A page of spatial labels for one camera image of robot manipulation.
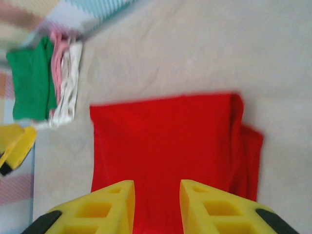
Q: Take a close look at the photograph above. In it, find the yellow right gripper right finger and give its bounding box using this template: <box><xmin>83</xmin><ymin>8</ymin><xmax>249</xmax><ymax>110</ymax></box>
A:
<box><xmin>179</xmin><ymin>179</ymin><xmax>301</xmax><ymax>234</ymax></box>

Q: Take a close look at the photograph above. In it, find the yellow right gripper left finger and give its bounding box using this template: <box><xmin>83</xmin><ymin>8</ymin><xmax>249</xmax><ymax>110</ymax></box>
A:
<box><xmin>24</xmin><ymin>179</ymin><xmax>136</xmax><ymax>234</ymax></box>

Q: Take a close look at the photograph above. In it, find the red t-shirt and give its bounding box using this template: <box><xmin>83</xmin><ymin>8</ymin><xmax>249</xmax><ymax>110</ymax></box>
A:
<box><xmin>89</xmin><ymin>92</ymin><xmax>265</xmax><ymax>234</ymax></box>

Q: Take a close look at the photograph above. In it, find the green folded t-shirt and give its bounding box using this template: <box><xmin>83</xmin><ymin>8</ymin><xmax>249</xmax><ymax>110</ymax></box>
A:
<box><xmin>6</xmin><ymin>36</ymin><xmax>58</xmax><ymax>122</ymax></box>

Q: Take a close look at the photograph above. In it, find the white printed folded t-shirt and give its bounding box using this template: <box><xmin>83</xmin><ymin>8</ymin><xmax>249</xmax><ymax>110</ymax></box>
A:
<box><xmin>34</xmin><ymin>36</ymin><xmax>84</xmax><ymax>130</ymax></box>

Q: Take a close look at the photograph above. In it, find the pink folded t-shirt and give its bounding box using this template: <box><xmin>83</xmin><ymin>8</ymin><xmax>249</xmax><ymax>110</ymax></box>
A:
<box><xmin>49</xmin><ymin>29</ymin><xmax>70</xmax><ymax>117</ymax></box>

